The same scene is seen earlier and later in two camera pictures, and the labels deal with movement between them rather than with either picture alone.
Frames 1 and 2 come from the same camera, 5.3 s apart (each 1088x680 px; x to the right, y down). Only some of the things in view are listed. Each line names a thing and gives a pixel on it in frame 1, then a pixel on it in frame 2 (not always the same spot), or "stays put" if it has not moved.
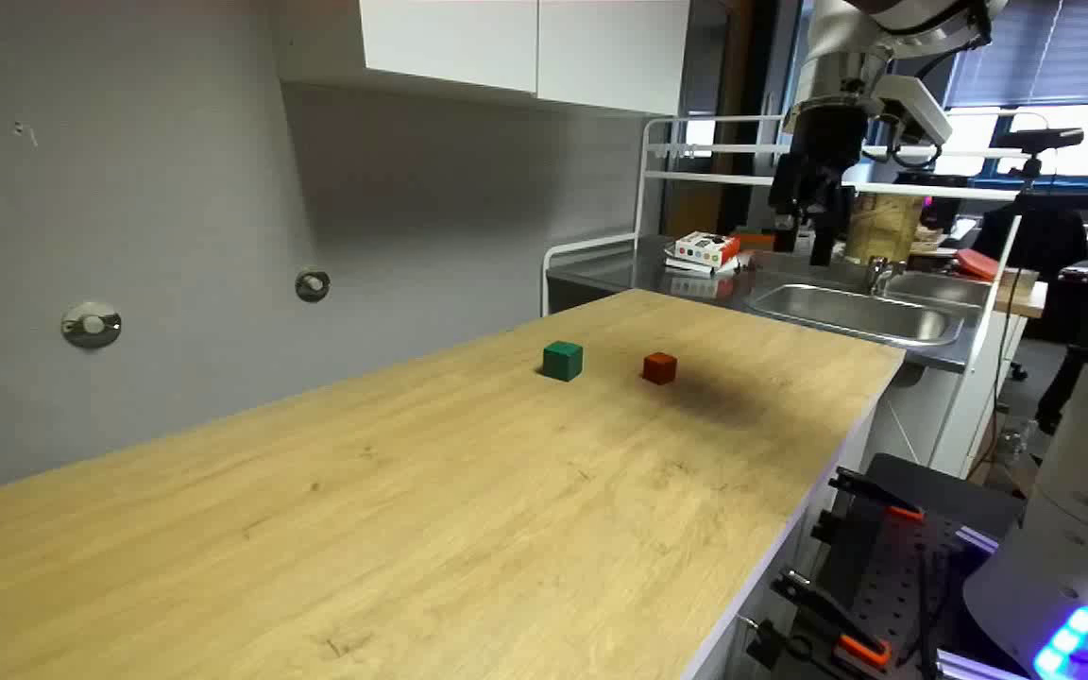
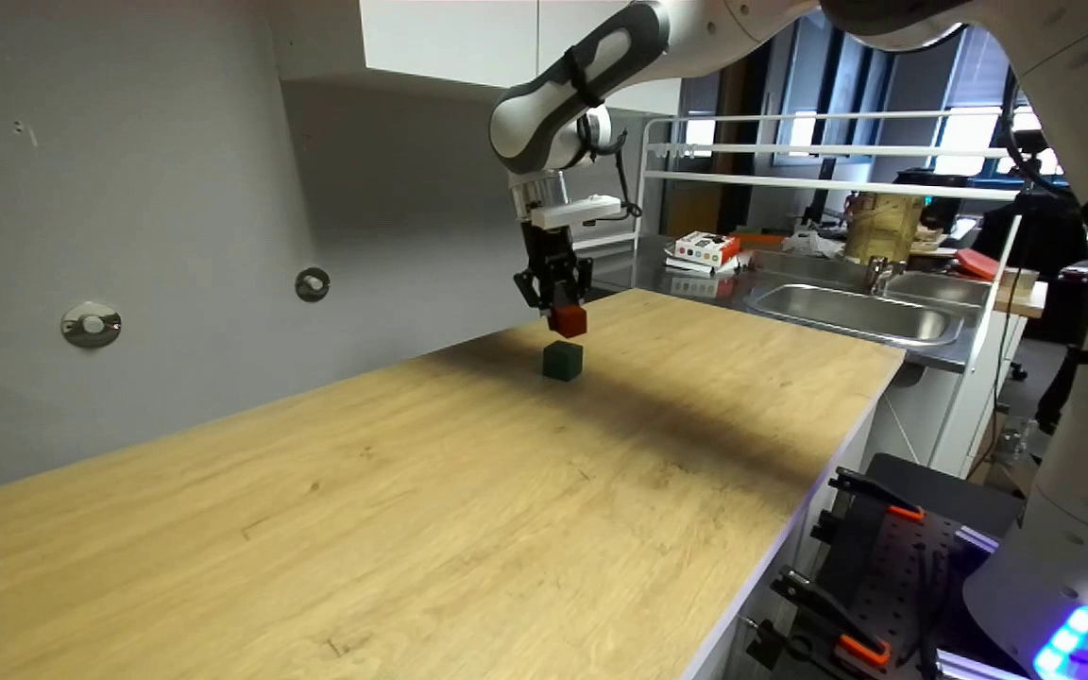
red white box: (709, 251) stays put
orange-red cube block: (658, 368) → (568, 320)
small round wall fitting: (310, 285) stays put
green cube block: (565, 362) stays put
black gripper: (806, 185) → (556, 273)
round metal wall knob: (92, 328) stays put
